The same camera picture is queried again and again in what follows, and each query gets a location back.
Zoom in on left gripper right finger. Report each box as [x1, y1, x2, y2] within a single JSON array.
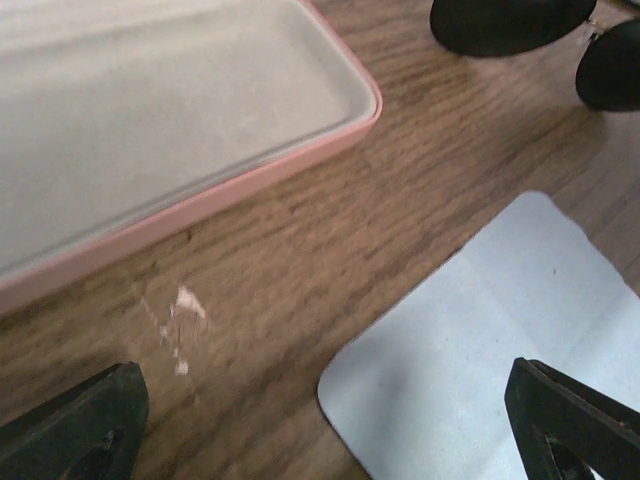
[[504, 357, 639, 480]]

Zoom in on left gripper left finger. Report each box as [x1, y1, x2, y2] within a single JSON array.
[[1, 362, 149, 479]]

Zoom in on light blue cleaning cloth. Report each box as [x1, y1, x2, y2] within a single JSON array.
[[317, 191, 639, 480]]

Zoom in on pink glasses case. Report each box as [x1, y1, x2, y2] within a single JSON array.
[[1, 1, 382, 312]]

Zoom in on black sunglasses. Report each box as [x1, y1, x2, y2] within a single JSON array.
[[430, 0, 639, 113]]

